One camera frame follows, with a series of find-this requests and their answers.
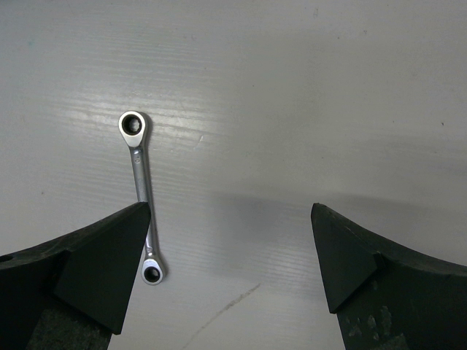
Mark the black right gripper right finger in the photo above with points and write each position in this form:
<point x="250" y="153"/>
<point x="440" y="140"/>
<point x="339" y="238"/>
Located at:
<point x="385" y="295"/>

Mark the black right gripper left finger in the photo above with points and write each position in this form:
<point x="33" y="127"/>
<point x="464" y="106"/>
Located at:
<point x="72" y="292"/>

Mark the small silver ratchet wrench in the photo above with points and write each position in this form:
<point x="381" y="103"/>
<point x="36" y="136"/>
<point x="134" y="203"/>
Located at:
<point x="134" y="127"/>

